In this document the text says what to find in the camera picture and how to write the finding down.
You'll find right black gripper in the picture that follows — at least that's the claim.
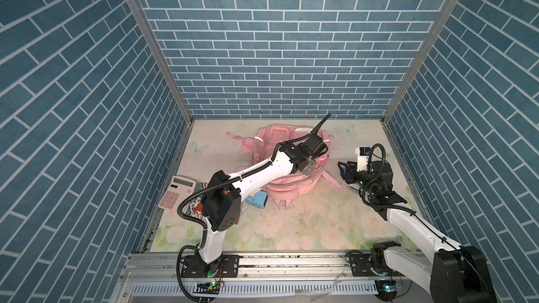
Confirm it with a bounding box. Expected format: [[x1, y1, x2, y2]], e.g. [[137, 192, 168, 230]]
[[338, 159, 378, 197]]

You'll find pink student backpack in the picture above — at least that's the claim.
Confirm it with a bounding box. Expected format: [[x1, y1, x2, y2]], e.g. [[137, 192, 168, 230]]
[[227, 124, 342, 210]]

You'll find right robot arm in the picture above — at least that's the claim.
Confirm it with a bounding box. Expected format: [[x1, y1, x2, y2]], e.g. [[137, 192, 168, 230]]
[[338, 144, 497, 302]]

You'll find clear plastic packet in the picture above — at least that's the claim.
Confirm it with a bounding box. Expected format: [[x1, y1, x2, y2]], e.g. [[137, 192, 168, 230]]
[[341, 180, 362, 193]]

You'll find blue pencil sharpener with crank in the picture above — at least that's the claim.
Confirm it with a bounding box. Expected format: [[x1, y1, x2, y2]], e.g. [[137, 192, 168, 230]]
[[246, 190, 268, 209]]

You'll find white pink calculator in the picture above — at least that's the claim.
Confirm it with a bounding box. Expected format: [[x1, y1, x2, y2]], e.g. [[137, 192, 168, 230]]
[[158, 175, 197, 212]]

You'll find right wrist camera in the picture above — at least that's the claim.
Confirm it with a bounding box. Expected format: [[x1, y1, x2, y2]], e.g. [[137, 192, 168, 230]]
[[355, 147, 371, 171]]

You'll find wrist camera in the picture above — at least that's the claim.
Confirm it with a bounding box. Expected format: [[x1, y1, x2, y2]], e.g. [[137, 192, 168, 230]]
[[355, 147, 371, 171], [303, 134, 328, 159]]

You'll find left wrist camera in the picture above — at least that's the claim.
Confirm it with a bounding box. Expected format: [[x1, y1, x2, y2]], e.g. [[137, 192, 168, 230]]
[[303, 134, 328, 159]]

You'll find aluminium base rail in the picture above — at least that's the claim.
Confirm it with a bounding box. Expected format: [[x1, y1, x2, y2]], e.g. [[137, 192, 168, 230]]
[[111, 251, 439, 302]]

